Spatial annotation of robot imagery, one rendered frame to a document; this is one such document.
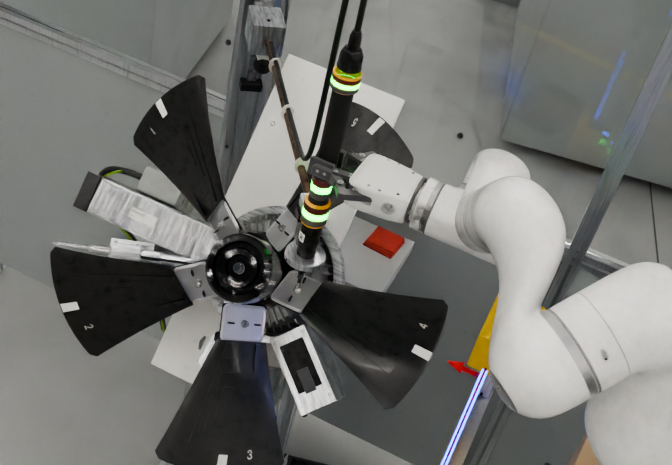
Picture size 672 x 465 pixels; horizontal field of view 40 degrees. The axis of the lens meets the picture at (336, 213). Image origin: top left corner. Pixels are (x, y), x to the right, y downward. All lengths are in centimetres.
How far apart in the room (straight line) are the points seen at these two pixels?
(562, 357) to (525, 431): 170
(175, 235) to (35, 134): 114
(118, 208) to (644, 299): 115
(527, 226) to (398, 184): 44
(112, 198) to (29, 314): 139
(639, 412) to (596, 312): 15
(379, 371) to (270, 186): 51
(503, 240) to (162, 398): 208
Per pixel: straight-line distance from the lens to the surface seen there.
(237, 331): 165
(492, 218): 103
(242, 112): 222
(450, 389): 264
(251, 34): 199
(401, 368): 157
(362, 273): 220
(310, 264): 155
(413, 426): 279
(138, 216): 184
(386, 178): 142
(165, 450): 165
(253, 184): 190
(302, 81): 191
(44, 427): 290
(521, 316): 97
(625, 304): 98
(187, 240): 180
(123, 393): 298
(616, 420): 109
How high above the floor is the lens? 229
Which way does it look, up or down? 37 degrees down
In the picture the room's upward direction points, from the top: 14 degrees clockwise
